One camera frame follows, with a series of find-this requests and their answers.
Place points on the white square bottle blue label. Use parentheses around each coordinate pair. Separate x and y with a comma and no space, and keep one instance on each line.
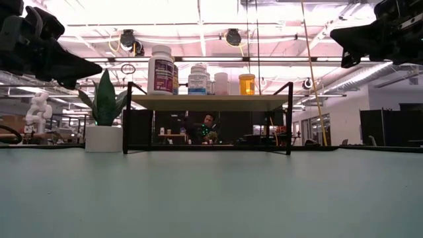
(197,82)

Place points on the white robot figure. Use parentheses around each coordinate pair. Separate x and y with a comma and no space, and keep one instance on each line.
(39,110)

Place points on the orange pill bottle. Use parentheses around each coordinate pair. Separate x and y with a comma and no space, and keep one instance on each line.
(246,85)

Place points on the large white bottle purple label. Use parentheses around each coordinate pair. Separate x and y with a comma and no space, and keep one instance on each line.
(160,76)

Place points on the person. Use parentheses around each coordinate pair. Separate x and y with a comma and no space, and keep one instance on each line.
(203,130)

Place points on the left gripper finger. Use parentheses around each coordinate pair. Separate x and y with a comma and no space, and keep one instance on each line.
(67,83)
(62,63)

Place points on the white round plant pot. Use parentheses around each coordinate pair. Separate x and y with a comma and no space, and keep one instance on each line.
(104,139)

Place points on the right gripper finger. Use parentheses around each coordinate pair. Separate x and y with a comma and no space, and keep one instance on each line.
(360,38)
(350,59)

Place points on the small translucent white bottle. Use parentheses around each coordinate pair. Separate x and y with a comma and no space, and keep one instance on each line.
(221,84)

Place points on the wooden shelf black metal frame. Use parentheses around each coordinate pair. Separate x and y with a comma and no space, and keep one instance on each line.
(211,102)

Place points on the black room divider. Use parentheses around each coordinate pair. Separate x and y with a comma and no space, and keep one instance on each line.
(390,127)

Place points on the green snake plant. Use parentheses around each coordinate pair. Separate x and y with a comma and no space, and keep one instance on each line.
(105,99)

